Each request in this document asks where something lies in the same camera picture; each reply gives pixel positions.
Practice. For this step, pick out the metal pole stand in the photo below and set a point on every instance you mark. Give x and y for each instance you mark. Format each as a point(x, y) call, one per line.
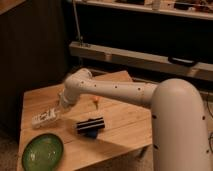
point(79, 37)

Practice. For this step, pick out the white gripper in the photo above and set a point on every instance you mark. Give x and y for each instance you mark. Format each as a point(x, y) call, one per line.
point(63, 106)

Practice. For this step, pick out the black handle on rail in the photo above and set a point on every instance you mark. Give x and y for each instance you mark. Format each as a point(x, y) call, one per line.
point(182, 62)

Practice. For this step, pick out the white plastic bottle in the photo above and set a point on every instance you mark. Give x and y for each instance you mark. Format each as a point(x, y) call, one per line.
point(45, 118)

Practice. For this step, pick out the blue sponge piece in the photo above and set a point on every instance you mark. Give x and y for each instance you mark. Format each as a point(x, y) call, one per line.
point(91, 134)

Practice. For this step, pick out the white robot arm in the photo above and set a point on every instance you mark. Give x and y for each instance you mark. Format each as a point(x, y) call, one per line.
point(179, 130)

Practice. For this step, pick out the white wooden rail shelf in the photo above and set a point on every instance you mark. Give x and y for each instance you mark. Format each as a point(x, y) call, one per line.
point(140, 60)

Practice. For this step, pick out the wooden low table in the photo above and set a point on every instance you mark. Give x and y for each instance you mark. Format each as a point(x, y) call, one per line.
point(127, 128)

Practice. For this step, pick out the orange carrot toy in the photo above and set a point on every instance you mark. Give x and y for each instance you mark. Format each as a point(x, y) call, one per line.
point(96, 101)

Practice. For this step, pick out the green glass bowl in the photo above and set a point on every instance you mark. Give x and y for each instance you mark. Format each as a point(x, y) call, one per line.
point(42, 153)

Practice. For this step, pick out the black striped eraser block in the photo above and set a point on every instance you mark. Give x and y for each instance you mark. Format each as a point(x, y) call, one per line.
point(89, 125)

